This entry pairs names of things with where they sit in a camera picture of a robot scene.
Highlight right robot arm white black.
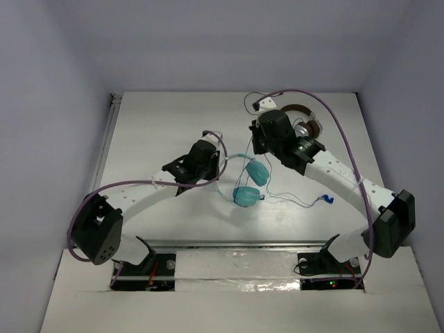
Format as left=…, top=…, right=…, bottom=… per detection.
left=249, top=106, right=416, bottom=276

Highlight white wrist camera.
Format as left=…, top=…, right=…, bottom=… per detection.
left=252, top=97, right=277, bottom=113
left=202, top=130, right=223, bottom=145

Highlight aluminium rail front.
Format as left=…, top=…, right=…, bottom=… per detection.
left=76, top=238, right=377, bottom=249

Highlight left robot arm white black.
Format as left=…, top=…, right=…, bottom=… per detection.
left=67, top=132, right=225, bottom=273

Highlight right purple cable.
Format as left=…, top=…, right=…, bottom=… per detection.
left=265, top=89, right=375, bottom=289

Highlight blue headphone cable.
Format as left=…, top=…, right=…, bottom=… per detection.
left=235, top=137, right=336, bottom=210

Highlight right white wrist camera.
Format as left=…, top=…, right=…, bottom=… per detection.
left=252, top=97, right=277, bottom=113

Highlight brown silver headphones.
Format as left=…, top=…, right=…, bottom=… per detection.
left=281, top=104, right=323, bottom=139

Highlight aluminium rail left side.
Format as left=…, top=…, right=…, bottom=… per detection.
left=89, top=93, right=122, bottom=191

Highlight aluminium rail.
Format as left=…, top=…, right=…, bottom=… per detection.
left=76, top=238, right=377, bottom=249
left=89, top=93, right=122, bottom=191

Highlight teal cat-ear headphones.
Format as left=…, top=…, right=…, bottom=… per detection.
left=214, top=153, right=270, bottom=208

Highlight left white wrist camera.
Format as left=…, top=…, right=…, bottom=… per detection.
left=202, top=130, right=223, bottom=145

